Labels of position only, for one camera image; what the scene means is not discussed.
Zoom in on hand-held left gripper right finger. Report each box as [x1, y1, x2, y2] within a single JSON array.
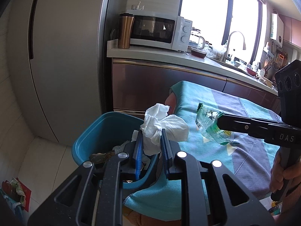
[[161, 128, 275, 226]]

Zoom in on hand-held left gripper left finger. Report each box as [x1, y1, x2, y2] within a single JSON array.
[[27, 129, 144, 226]]

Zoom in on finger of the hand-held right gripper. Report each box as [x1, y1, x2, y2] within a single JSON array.
[[217, 113, 283, 138]]

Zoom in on white plastic bag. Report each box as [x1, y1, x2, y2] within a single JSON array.
[[112, 129, 141, 154]]

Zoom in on white tissue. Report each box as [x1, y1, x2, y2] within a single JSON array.
[[140, 103, 190, 156]]

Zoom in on green snack wrapper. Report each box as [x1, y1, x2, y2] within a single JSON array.
[[195, 102, 240, 146]]

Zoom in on blue plastic bin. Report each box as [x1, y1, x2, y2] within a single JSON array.
[[72, 112, 163, 190]]

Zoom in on person's right forearm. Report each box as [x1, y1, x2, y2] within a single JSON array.
[[281, 188, 301, 219]]

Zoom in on person's right hand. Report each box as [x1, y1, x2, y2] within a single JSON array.
[[269, 149, 301, 193]]

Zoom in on teal grey printed tablecloth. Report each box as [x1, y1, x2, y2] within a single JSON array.
[[123, 80, 283, 215]]

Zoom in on kitchen counter with cabinets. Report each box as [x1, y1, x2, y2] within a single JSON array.
[[107, 40, 280, 120]]

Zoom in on clear plastic bags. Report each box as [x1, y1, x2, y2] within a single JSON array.
[[204, 46, 223, 59]]

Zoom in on steel kitchen faucet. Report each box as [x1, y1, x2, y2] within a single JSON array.
[[224, 31, 246, 62]]

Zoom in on dark lidded food container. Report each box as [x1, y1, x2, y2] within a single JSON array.
[[190, 47, 207, 58]]

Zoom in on glass electric kettle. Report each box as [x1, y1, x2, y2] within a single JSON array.
[[188, 27, 205, 50]]

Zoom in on white water heater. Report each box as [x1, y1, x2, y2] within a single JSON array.
[[270, 13, 285, 49]]

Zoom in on grey refrigerator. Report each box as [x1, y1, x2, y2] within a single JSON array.
[[7, 0, 113, 144]]

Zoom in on kitchen window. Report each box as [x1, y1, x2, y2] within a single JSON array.
[[179, 0, 264, 62]]

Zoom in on copper thermos tumbler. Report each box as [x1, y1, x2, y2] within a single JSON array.
[[118, 13, 135, 49]]

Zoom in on white microwave oven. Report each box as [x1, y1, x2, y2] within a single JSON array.
[[126, 9, 191, 52]]

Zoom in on teal storage basket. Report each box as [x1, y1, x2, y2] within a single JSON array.
[[3, 193, 26, 217]]

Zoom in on pink wall cabinet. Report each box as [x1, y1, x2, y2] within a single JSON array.
[[279, 14, 301, 45]]

